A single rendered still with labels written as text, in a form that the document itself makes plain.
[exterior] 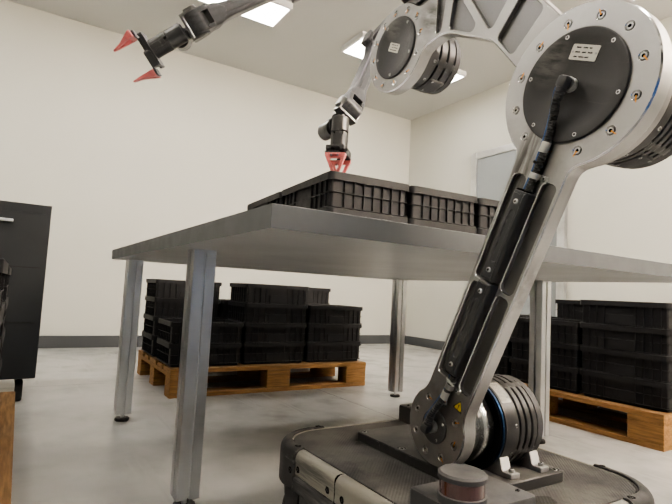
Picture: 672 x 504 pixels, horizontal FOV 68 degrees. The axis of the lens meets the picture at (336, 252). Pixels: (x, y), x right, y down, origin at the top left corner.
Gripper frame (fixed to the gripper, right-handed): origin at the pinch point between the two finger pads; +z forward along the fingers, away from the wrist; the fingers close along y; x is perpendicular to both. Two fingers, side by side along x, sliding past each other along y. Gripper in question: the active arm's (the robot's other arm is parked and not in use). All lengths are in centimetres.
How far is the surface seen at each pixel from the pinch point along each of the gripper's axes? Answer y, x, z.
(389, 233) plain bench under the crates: 65, 25, 26
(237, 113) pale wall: -299, -175, -139
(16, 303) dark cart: -35, -152, 50
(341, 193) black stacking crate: 8.0, 3.5, 7.1
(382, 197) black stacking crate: -1.0, 14.9, 6.3
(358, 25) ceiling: -232, -43, -185
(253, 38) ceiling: -241, -139, -185
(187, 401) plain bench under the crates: 36, -27, 67
